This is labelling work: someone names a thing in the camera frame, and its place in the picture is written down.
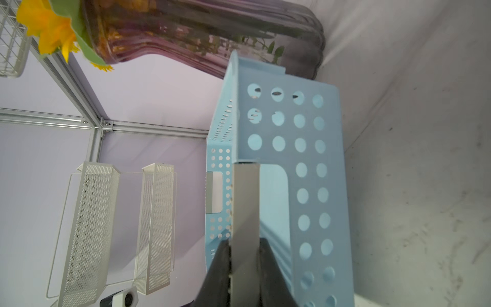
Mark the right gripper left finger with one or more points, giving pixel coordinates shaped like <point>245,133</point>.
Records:
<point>215,288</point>

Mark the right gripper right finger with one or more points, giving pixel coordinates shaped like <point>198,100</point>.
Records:
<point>273,288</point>

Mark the light blue plastic basket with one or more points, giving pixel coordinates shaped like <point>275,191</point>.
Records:
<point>291,127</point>

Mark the lower white mesh shelf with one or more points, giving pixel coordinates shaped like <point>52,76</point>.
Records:
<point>155,254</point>

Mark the white mesh shelf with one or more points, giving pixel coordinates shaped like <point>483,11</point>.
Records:
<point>88,253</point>
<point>155,254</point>

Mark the upper white mesh shelf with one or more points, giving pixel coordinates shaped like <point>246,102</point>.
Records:
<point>88,253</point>

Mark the dark ribbed glass vase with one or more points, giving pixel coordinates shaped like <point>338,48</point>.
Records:
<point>204,34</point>

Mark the yellow artificial sunflower bouquet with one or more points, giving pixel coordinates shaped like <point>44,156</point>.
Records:
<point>59,27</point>

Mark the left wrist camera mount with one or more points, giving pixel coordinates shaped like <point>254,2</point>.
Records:
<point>123,298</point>

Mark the white wire wall basket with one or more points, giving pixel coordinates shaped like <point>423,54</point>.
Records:
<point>15,43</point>

